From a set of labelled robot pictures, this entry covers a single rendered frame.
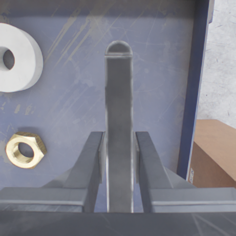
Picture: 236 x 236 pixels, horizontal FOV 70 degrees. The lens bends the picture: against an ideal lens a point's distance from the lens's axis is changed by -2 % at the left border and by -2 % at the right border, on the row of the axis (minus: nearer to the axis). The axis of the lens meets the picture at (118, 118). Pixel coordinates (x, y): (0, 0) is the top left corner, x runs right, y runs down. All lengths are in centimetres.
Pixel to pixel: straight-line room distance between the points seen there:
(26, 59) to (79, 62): 6
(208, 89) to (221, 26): 36
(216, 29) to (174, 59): 103
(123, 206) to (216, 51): 113
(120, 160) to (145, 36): 14
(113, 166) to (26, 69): 14
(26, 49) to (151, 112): 16
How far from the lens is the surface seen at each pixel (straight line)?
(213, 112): 127
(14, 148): 26
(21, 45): 22
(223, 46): 125
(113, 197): 18
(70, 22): 22
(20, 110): 25
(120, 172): 16
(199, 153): 81
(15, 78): 22
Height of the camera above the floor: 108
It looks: 75 degrees down
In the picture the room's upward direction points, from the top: 176 degrees counter-clockwise
